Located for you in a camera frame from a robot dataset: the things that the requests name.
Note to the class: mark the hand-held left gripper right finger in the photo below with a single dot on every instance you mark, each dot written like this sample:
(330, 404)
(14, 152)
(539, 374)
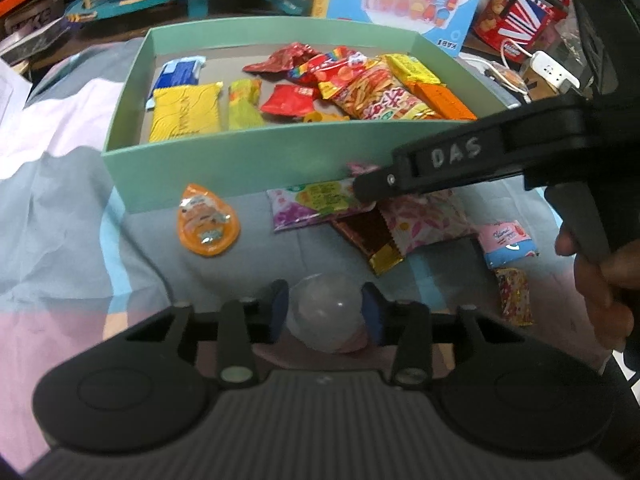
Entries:
(372, 315)

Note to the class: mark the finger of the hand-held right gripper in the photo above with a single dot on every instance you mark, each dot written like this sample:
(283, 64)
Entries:
(450, 160)

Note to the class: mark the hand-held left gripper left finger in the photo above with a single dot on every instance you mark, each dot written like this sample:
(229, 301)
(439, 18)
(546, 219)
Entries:
(280, 310)

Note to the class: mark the clear round jelly capsule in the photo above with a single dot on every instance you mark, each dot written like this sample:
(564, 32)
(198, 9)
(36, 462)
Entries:
(325, 310)

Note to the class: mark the plain orange snack packet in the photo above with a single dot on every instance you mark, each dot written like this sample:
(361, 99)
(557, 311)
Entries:
(442, 101)

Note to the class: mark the yellow biscuit packet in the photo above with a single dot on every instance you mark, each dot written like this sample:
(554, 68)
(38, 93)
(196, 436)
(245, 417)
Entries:
(412, 67)

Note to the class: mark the red orange chips packet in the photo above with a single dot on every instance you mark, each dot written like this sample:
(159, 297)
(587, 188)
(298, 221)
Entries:
(370, 92)

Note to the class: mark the green purple gummy packet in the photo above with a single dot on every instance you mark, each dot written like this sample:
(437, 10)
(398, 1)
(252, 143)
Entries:
(310, 200)

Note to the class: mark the rainbow candy packet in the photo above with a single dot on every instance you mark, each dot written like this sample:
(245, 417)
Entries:
(340, 65)

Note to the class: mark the mint green cardboard box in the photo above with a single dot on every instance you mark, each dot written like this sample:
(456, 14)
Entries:
(200, 170)

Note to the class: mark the bright red snack packet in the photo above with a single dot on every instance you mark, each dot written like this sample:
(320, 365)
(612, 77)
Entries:
(287, 100)

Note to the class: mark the dark red foil packet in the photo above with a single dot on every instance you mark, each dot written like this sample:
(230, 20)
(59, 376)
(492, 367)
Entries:
(280, 60)

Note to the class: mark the green yellow snack packet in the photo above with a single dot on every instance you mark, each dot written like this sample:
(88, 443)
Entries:
(245, 105)

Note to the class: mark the yellow wavy snack packet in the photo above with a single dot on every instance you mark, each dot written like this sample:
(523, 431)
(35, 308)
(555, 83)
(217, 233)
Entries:
(185, 112)

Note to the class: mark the blue white wafer packet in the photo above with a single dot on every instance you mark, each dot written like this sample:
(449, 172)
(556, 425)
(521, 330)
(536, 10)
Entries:
(177, 74)

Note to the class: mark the person's right hand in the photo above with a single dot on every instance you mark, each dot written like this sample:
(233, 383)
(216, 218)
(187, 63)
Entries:
(610, 305)

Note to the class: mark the pink floral snack packet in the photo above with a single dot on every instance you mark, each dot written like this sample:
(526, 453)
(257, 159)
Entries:
(425, 217)

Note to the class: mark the brown gold snack packet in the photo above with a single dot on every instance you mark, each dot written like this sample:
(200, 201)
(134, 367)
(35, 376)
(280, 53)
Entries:
(372, 242)

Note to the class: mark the white power strip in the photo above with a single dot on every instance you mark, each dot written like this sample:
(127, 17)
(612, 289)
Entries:
(552, 70)

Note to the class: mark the pink blue small packet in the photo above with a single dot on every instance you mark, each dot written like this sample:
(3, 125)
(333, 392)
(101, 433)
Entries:
(507, 242)

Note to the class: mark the red flag biscuit tin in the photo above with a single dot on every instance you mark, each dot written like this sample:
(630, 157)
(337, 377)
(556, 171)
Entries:
(520, 20)

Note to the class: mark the red yellow small packet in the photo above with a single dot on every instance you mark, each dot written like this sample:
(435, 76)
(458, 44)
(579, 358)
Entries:
(515, 295)

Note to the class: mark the striped pastel bed sheet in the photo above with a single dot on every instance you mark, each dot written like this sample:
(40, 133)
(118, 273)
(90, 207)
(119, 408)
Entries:
(75, 210)

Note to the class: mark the black lettered box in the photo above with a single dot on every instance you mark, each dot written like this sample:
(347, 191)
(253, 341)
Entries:
(30, 27)

